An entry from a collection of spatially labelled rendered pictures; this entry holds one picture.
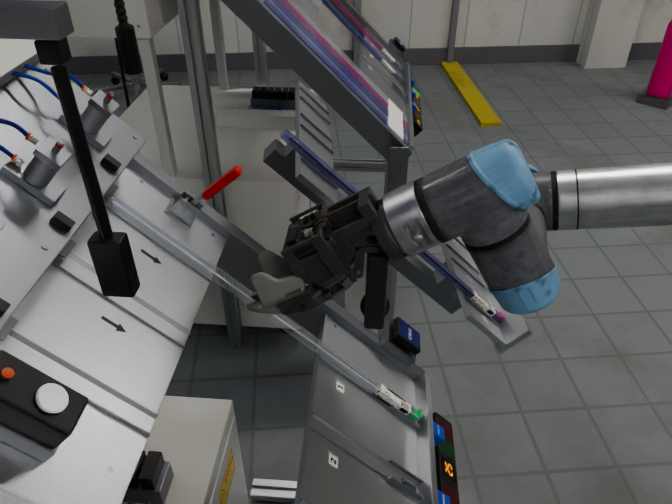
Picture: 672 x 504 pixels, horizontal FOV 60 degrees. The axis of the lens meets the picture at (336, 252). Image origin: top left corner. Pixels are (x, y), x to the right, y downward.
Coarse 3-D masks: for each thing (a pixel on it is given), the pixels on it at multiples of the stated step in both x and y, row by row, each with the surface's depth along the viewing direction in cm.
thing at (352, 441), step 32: (352, 352) 83; (320, 384) 74; (352, 384) 79; (384, 384) 84; (320, 416) 71; (352, 416) 75; (384, 416) 80; (320, 448) 67; (352, 448) 71; (384, 448) 76; (416, 448) 81; (320, 480) 65; (352, 480) 68; (384, 480) 72; (416, 480) 76
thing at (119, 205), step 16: (112, 208) 65; (128, 208) 66; (144, 224) 66; (160, 240) 68; (176, 240) 68; (192, 256) 69; (208, 272) 70; (224, 272) 71; (240, 288) 72; (272, 320) 74; (288, 320) 75; (304, 336) 75; (320, 352) 77; (336, 352) 78; (352, 368) 78; (368, 384) 80; (416, 416) 83
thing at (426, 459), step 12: (420, 384) 89; (420, 396) 87; (420, 408) 86; (420, 420) 84; (432, 420) 84; (420, 432) 82; (432, 432) 82; (420, 444) 81; (432, 444) 80; (420, 456) 80; (432, 456) 79; (420, 468) 78; (432, 468) 77; (432, 480) 75; (420, 492) 75; (432, 492) 74
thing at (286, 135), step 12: (288, 132) 79; (300, 144) 79; (312, 156) 80; (324, 168) 81; (336, 180) 83; (348, 192) 84; (420, 252) 91; (432, 264) 93; (444, 276) 94; (456, 276) 96; (468, 288) 97
